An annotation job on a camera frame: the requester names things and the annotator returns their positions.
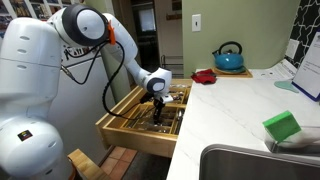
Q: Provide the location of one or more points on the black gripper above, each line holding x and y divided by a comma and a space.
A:
159, 106

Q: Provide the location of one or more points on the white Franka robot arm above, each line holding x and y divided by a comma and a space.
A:
30, 66

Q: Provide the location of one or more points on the light wooden kitchen drawer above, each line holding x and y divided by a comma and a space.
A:
133, 141

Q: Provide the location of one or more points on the wooden cutlery tray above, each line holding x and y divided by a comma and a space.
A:
173, 128
186, 96

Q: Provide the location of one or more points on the large silver serving spoon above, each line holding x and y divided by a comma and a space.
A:
180, 115

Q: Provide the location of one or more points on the black metal shoe rack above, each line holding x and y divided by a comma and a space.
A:
171, 65

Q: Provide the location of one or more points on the red cloth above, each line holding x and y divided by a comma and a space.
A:
203, 77

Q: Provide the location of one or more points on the dark door with window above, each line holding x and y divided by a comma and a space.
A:
143, 46

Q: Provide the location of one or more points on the white refrigerator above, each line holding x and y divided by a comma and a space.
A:
83, 110

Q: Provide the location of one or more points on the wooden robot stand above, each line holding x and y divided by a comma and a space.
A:
88, 166

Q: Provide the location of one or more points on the blue tea kettle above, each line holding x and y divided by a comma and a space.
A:
228, 61

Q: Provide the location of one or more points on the wooden trivet board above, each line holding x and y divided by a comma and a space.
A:
248, 75

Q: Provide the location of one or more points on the stainless steel sink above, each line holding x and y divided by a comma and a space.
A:
253, 165

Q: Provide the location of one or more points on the dark framed picture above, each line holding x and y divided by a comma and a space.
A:
176, 4

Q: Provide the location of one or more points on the green sponge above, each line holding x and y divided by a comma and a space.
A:
281, 126

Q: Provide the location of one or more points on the white paper sheet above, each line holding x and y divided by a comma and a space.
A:
276, 70

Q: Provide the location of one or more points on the teal spoon rest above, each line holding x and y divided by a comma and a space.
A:
286, 86

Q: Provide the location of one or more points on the clear sponge holder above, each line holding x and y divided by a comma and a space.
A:
306, 143

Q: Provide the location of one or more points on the printed photo card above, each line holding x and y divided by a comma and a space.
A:
20, 8
40, 10

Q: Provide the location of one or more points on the blue clipboard with paper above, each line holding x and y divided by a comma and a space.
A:
310, 73

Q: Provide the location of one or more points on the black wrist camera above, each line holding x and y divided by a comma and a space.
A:
147, 97

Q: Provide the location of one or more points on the wooden coat hook rail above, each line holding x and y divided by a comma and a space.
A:
174, 16

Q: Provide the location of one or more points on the white light switch plate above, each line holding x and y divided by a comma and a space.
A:
196, 22

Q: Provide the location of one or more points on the white wall outlet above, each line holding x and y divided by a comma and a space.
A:
292, 49

